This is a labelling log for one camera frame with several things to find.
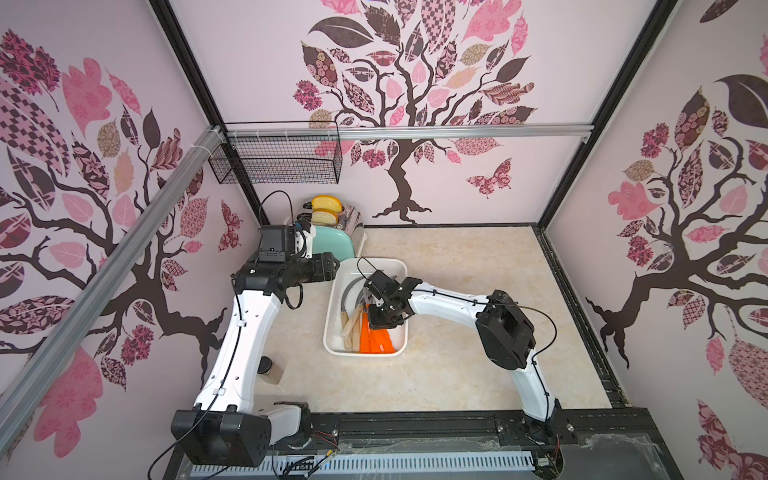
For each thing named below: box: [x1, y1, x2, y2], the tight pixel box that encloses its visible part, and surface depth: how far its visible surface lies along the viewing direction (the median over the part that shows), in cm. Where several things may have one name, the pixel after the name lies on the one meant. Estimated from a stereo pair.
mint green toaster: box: [297, 202, 363, 261], surface depth 100 cm
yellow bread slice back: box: [311, 195, 343, 212], surface depth 102 cm
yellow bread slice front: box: [311, 208, 340, 226], surface depth 100 cm
